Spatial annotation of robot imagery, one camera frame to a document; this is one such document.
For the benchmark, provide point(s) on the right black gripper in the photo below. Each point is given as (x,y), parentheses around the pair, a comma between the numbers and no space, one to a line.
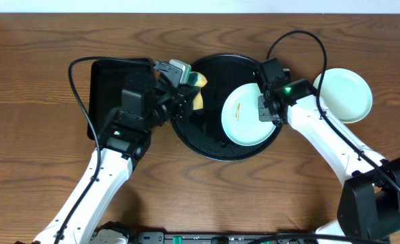
(264,110)

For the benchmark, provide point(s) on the round black tray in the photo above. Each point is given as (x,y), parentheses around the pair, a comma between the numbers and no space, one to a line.
(203,132)

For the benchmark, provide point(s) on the yellow plate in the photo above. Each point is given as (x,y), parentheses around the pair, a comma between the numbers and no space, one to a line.
(353,118)

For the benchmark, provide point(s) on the green yellow sponge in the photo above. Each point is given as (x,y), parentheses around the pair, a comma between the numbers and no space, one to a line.
(198,81)

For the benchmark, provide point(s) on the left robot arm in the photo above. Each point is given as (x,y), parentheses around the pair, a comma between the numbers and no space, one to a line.
(107,171)

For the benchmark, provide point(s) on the black rectangular tray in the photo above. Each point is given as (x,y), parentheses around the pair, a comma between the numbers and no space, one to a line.
(122,95)

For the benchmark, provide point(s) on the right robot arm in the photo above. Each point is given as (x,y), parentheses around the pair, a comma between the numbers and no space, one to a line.
(369,207)

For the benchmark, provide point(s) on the light blue plate back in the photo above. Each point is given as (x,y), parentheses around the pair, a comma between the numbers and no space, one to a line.
(240,117)

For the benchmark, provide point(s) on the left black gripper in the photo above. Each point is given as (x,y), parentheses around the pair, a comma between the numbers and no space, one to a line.
(185,95)

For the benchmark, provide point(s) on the light blue plate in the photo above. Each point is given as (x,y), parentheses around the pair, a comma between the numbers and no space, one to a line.
(345,92)
(240,117)

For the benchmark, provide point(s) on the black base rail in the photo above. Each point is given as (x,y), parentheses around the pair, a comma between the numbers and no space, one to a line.
(116,232)

